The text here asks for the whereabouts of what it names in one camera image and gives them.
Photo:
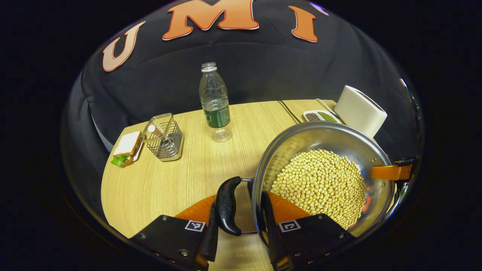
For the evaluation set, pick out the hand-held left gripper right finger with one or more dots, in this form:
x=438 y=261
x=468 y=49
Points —
x=272 y=233

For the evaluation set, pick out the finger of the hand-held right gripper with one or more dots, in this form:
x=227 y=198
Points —
x=391 y=172

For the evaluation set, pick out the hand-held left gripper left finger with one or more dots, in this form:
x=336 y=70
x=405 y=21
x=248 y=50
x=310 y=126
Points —
x=209 y=244

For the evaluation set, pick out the pile of yellow soybeans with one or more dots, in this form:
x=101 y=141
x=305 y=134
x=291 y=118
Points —
x=320 y=184

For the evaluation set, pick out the white toaster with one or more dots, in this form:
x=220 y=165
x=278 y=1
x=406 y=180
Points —
x=357 y=111

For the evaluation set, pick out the metal pole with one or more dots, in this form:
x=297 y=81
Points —
x=409 y=96

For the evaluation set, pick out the white divided dish of beans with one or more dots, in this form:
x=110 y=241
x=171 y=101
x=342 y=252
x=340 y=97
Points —
x=320 y=116

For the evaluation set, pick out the pink stick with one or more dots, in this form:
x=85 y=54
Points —
x=154 y=130

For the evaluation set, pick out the sandwich with lettuce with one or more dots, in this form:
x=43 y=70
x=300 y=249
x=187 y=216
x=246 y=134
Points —
x=127 y=145

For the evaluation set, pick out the clear plastic water bottle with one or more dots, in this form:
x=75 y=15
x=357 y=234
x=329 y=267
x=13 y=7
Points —
x=215 y=101

